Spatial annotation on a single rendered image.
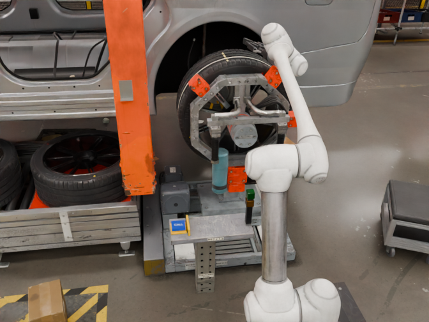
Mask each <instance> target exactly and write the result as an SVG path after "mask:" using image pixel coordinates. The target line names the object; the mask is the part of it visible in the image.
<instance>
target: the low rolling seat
mask: <svg viewBox="0 0 429 322"><path fill-rule="evenodd" d="M380 218H381V220H382V228H383V236H384V245H387V246H386V253H387V255H388V256H389V257H394V255H395V247H397V248H401V249H407V250H413V251H417V252H423V253H427V254H429V185H423V184H419V183H411V182H406V181H399V180H390V181H389V183H388V184H387V187H386V191H385V194H384V198H383V201H382V204H381V213H380Z"/></svg>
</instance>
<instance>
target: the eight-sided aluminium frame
mask: <svg viewBox="0 0 429 322"><path fill-rule="evenodd" d="M238 81H239V82H238ZM246 84H250V85H261V86H262V87H263V88H264V89H265V90H266V91H267V92H268V93H269V94H270V95H276V96H277V97H278V98H279V99H280V100H281V102H282V104H283V105H284V107H285V108H286V110H287V111H288V112H289V109H290V108H289V105H290V103H289V102H288V101H287V99H286V98H285V97H284V96H283V95H282V94H281V93H280V92H279V91H278V90H277V89H275V88H274V87H272V85H270V84H269V83H267V79H266V78H265V76H263V75H262V74H261V73H250V74H232V75H225V74H224V75H219V76H218V77H217V78H216V79H215V80H214V81H213V82H212V83H211V84H210V85H209V87H210V90H209V91H208V92H207V93H206V94H205V95H204V96H203V97H202V98H201V97H200V96H198V97H197V98H196V99H194V100H193V102H192V103H191V104H190V140H191V144H192V146H193V147H194V148H195V149H197V150H198V151H199V152H201V153H202V154H203V155H204V156H205V157H207V158H208V159H210V160H211V154H212V149H211V148H210V147H209V146H208V145H206V144H205V143H204V142H202V141H201V140H200V139H199V110H200V109H201V108H202V107H203V106H205V104H207V103H208V101H210V99H212V97H214V96H215V94H217V92H219V91H220V90H221V89H222V88H223V87H224V86H235V85H240V86H244V85H246ZM277 138H278V134H277V132H276V133H275V134H274V135H273V136H272V137H271V138H270V139H268V140H267V141H266V142H265V143H264V144H263V145H262V146H265V145H271V144H277ZM245 159H246V155H229V167H232V166H242V165H245Z"/></svg>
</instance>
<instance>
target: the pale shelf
mask: <svg viewBox="0 0 429 322"><path fill-rule="evenodd" d="M176 220H184V222H186V218H177V219H170V220H169V228H170V223H171V221H176ZM188 220H189V225H190V236H188V230H187V225H186V230H187V233H185V234H171V229H170V241H171V245H180V244H187V243H201V242H215V241H222V240H236V239H243V238H254V236H255V233H254V231H253V227H252V225H245V213H238V214H230V215H215V216H207V217H192V218H188Z"/></svg>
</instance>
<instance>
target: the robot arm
mask: <svg viewBox="0 0 429 322"><path fill-rule="evenodd" d="M261 38H262V42H263V43H260V42H253V41H252V40H249V39H247V38H243V44H245V45H247V48H248V49H250V50H251V51H252V52H253V53H254V54H255V53H257V52H258V53H259V54H261V55H263V57H264V59H266V60H268V62H269V63H270V64H272V65H274V66H276V67H277V69H278V71H279V74H280V77H281V79H282V82H283V85H284V88H285V90H286V93H287V96H288V98H289V101H290V104H291V106H292V110H293V111H294V115H295V118H296V123H297V144H271V145H265V146H261V147H258V148H255V149H253V150H251V151H250V152H248V153H247V155H246V159H245V171H246V174H247V175H248V177H249V178H251V179H252V180H255V181H256V183H257V186H258V188H259V190H261V228H262V276H261V277H259V279H258V280H257V281H256V283H255V287H254V290H253V291H250V292H249V293H248V294H247V295H246V297H245V299H244V309H245V316H246V320H247V322H338V318H339V315H340V307H341V301H340V297H339V294H338V292H337V290H336V288H335V286H334V284H333V283H332V282H330V281H328V280H326V279H313V280H311V281H309V282H307V283H306V284H305V285H303V286H300V287H297V288H295V289H293V287H292V283H291V281H290V280H289V279H288V278H287V190H288V189H289V187H290V183H291V181H292V179H293V178H304V179H305V181H307V182H308V183H312V184H318V183H322V182H323V181H324V180H325V179H326V176H327V172H328V167H329V163H328V157H327V151H326V147H325V145H324V143H323V141H322V138H321V136H320V134H319V133H318V131H317V129H316V127H315V125H314V123H313V120H312V117H311V116H310V113H309V110H308V108H307V105H306V102H305V100H304V98H303V95H302V93H301V90H300V88H299V86H298V84H297V81H296V78H295V76H296V77H299V76H302V74H304V73H305V72H306V70H307V68H308V62H307V60H306V59H305V58H304V57H303V56H302V55H300V53H299V52H298V51H297V50H296V49H295V48H294V46H293V45H292V42H291V40H290V38H289V36H288V34H287V32H286V31H285V30H284V28H283V27H282V26H281V25H279V24H277V23H270V24H268V25H266V26H265V27H264V28H263V30H262V32H261Z"/></svg>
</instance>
